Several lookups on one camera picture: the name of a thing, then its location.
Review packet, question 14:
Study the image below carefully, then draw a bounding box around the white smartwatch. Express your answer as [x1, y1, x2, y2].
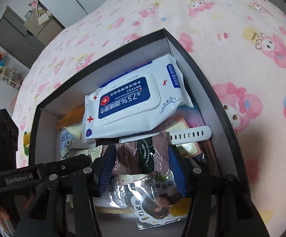
[68, 125, 212, 150]

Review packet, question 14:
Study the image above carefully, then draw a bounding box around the beige cabinet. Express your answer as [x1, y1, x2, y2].
[24, 10, 66, 46]

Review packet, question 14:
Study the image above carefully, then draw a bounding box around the pink printed blanket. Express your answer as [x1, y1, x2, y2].
[10, 0, 286, 237]

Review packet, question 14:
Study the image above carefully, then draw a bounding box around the green yellow snack packet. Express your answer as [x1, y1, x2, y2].
[22, 131, 32, 155]

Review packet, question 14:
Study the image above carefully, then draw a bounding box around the white shelf rack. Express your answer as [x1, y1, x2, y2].
[0, 65, 24, 90]

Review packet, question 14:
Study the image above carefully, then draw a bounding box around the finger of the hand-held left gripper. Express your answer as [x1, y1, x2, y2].
[38, 154, 91, 178]

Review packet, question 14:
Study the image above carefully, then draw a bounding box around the black cardboard box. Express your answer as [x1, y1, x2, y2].
[27, 28, 247, 237]

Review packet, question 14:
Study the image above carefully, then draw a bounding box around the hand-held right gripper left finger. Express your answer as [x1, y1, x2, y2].
[13, 144, 117, 237]

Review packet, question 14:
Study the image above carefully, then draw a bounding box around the orange flat packet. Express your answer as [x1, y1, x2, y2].
[55, 106, 85, 130]

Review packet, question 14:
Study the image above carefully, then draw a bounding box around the orange green sticker card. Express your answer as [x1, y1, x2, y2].
[155, 114, 216, 168]

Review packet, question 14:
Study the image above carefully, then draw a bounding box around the red blue toy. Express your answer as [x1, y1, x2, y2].
[0, 52, 9, 68]

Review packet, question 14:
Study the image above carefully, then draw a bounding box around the cartoon sticker pack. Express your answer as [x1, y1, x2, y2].
[131, 173, 190, 230]

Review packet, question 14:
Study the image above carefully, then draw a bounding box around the white paper bag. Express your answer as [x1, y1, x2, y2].
[37, 11, 49, 25]

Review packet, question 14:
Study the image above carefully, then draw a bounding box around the white wet wipes pack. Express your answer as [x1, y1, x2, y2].
[81, 54, 194, 139]

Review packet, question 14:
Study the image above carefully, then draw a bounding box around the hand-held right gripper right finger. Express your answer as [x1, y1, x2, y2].
[168, 145, 270, 237]

